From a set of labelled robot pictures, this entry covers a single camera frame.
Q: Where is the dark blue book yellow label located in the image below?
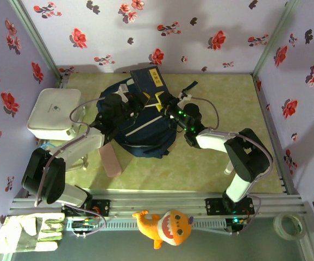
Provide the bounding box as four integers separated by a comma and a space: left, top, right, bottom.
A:
129, 66, 172, 105

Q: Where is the navy blue backpack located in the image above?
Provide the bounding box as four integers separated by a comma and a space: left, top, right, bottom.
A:
91, 77, 198, 158

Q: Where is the pink pencil case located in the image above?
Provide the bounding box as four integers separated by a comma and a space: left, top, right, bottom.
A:
98, 142, 122, 178

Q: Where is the white plastic box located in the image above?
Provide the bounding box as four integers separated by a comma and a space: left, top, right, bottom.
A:
26, 88, 86, 141

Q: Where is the blue stethoscope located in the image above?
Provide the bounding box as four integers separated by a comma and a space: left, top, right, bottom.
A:
41, 142, 89, 172

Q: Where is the orange shark plush toy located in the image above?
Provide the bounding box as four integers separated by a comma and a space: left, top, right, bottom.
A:
131, 209, 194, 250

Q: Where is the small controller board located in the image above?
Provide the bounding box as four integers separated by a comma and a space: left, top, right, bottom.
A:
71, 219, 99, 231
226, 216, 249, 234

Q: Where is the clear tape roll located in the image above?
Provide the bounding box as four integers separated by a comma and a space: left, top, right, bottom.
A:
273, 212, 307, 241

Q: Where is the white and green work glove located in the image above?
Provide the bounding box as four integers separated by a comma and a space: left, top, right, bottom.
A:
0, 213, 65, 254

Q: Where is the grey right arm cable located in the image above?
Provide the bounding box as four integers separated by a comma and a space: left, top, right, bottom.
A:
191, 96, 274, 236

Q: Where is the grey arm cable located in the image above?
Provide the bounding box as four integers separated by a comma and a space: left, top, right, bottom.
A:
191, 96, 274, 236
34, 96, 112, 237

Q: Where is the grey left arm cable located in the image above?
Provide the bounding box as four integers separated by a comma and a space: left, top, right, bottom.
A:
34, 96, 112, 237

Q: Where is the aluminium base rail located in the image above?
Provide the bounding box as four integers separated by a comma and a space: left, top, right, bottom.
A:
9, 190, 314, 218

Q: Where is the grey metal frame post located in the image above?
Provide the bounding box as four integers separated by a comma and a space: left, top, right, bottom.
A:
8, 0, 62, 82
252, 0, 302, 78

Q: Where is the white slotted cable duct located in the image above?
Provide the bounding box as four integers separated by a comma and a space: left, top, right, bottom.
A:
66, 217, 227, 232

